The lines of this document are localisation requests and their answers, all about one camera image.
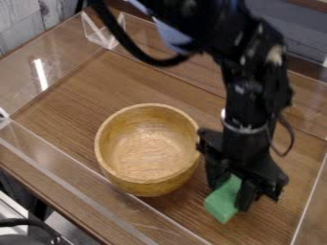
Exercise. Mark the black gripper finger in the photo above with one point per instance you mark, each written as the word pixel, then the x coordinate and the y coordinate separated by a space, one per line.
pixel 246 196
pixel 217 171

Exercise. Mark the clear acrylic corner bracket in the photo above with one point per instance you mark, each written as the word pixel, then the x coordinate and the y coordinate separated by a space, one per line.
pixel 98 35

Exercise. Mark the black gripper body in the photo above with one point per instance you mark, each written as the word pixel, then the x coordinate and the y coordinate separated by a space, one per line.
pixel 247 152

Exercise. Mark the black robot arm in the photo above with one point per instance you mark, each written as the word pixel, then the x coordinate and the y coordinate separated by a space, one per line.
pixel 247 46

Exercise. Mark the green rectangular block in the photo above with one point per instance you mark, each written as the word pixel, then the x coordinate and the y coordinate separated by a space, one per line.
pixel 219 203

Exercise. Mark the brown wooden bowl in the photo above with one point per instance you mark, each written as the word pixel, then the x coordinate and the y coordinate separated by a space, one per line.
pixel 146 149

